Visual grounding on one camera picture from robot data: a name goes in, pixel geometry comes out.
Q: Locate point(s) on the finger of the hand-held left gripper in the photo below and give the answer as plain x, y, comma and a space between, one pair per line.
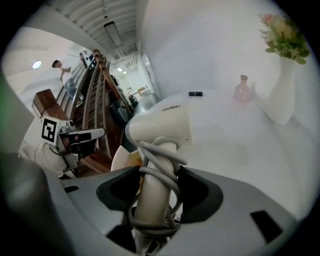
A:
95, 133

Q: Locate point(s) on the white vase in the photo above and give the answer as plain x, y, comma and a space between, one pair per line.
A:
282, 100

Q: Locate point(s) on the white door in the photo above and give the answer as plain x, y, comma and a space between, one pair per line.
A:
150, 75

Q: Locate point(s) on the cardboard boxes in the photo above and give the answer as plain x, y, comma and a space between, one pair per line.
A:
143, 90

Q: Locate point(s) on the pink glass bottle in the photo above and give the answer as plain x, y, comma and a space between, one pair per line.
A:
242, 92

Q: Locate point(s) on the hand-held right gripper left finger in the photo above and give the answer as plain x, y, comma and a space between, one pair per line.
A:
100, 207

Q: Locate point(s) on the pink flower bouquet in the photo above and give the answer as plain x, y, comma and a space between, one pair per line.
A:
285, 35

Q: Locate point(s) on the dark wooden staircase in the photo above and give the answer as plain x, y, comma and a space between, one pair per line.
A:
100, 105

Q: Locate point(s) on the white hair dryer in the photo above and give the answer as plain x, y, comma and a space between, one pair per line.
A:
162, 125

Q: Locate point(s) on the person's grey hoodie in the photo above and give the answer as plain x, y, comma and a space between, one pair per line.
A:
22, 200

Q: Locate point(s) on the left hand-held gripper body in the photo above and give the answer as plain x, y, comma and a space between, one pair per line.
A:
50, 130

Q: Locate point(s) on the round ceiling light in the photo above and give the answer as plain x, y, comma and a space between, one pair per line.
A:
36, 64

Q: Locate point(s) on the small black box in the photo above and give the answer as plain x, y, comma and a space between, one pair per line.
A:
195, 93

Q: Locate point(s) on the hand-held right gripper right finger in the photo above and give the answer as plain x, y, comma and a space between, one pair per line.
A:
225, 212

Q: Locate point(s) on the long black-framed ceiling light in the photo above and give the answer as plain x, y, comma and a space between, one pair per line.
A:
113, 33

